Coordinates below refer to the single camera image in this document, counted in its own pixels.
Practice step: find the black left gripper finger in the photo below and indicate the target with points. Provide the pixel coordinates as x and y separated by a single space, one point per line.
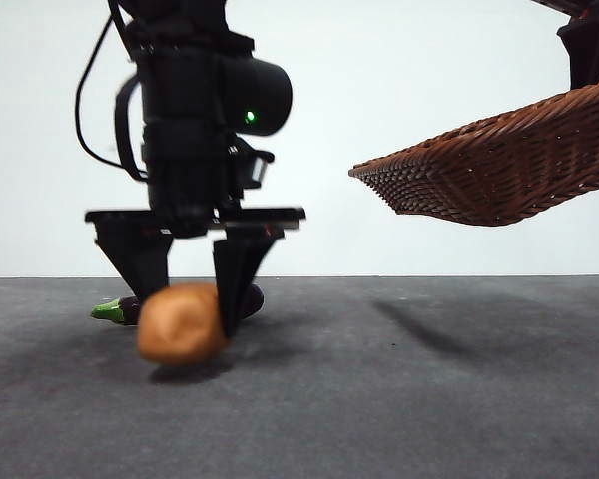
142 262
234 274

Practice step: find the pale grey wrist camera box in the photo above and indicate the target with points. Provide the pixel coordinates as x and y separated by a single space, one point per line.
258 170

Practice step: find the brown wicker basket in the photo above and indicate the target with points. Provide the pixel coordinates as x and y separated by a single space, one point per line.
479 174

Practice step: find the brown potato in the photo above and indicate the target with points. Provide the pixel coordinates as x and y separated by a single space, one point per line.
179 324

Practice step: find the purple eggplant with green stem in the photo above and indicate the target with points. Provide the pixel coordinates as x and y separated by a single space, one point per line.
107 312

